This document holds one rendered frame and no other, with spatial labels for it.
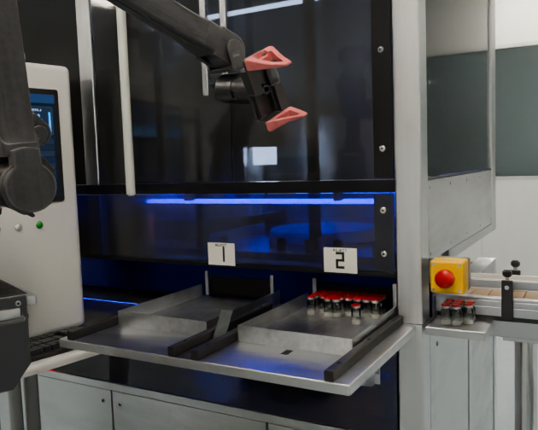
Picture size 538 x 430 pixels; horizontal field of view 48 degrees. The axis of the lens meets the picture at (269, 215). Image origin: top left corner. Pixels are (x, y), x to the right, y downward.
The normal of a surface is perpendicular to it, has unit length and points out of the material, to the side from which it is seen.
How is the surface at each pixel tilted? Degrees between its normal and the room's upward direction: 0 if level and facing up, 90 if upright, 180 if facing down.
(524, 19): 90
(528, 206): 90
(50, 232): 90
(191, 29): 93
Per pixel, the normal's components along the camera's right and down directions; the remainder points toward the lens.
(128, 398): -0.49, 0.09
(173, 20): 0.62, 0.14
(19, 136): 0.57, -0.09
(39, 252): 0.77, 0.03
